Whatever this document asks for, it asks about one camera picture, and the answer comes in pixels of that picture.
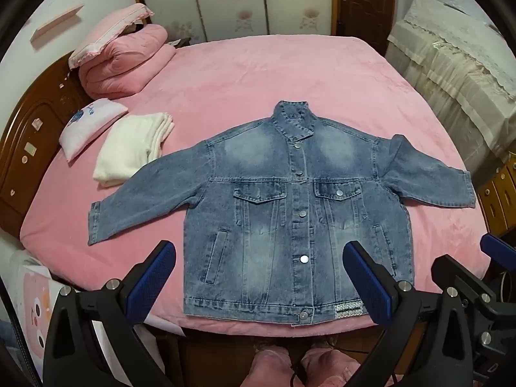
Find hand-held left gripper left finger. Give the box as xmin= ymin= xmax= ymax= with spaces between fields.
xmin=42 ymin=240 xmax=178 ymax=387

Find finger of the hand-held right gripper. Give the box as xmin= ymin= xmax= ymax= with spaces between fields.
xmin=431 ymin=254 xmax=497 ymax=312
xmin=480 ymin=233 xmax=516 ymax=265

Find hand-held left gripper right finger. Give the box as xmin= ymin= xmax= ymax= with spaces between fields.
xmin=342 ymin=240 xmax=474 ymax=387

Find blue denim jacket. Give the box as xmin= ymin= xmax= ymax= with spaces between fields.
xmin=88 ymin=100 xmax=476 ymax=327

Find yellow wooden drawer cabinet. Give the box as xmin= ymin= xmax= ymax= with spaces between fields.
xmin=476 ymin=151 xmax=516 ymax=238

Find white mattress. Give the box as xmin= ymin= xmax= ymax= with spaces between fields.
xmin=151 ymin=314 xmax=187 ymax=336

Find person's right leg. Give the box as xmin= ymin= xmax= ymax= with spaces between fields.
xmin=300 ymin=347 xmax=363 ymax=387

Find white box with pink cartoon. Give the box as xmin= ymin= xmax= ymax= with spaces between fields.
xmin=8 ymin=250 xmax=81 ymax=372

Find folded white cloth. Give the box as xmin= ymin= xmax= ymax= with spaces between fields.
xmin=93 ymin=114 xmax=175 ymax=188

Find small white printed pillow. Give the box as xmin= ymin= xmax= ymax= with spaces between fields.
xmin=58 ymin=99 xmax=129 ymax=164

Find wooden bed headboard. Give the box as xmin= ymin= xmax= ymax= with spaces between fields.
xmin=0 ymin=50 xmax=93 ymax=240

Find cream lace-covered furniture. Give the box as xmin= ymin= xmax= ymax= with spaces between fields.
xmin=385 ymin=0 xmax=516 ymax=194

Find folded pink quilt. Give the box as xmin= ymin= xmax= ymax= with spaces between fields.
xmin=78 ymin=24 xmax=177 ymax=101

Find pink lace-edged pillow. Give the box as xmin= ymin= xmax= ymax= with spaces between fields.
xmin=68 ymin=3 xmax=155 ymax=71

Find brown wooden door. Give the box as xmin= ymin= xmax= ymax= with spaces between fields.
xmin=336 ymin=0 xmax=398 ymax=55

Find floral wardrobe doors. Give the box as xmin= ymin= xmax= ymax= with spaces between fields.
xmin=129 ymin=0 xmax=339 ymax=45

